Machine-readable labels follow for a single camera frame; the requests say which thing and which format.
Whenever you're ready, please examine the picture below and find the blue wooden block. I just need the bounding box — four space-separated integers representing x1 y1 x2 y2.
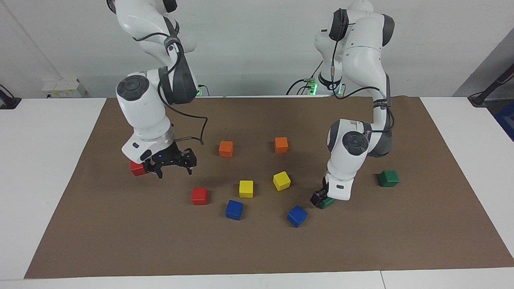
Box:
225 200 243 221
287 205 308 228

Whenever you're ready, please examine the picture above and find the brown table mat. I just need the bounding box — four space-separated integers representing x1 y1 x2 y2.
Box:
24 96 514 279

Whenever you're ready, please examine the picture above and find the white power strip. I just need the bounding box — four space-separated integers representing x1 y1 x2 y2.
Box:
42 78 87 99

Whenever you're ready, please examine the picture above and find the black clamp base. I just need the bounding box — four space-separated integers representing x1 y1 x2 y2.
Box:
0 84 21 110

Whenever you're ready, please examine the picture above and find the black stand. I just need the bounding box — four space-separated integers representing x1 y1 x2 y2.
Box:
468 63 514 107

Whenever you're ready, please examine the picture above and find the blue box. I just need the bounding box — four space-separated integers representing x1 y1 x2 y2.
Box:
493 100 514 142

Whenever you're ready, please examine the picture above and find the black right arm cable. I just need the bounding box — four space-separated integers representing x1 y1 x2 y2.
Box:
133 32 208 146

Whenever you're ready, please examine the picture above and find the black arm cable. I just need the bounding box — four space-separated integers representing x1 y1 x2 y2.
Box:
133 32 208 146
330 10 395 134

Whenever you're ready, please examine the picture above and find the black left base cable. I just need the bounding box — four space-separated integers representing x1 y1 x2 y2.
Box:
286 60 324 96

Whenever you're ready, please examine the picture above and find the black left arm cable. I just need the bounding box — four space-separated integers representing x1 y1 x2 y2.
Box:
330 10 395 134

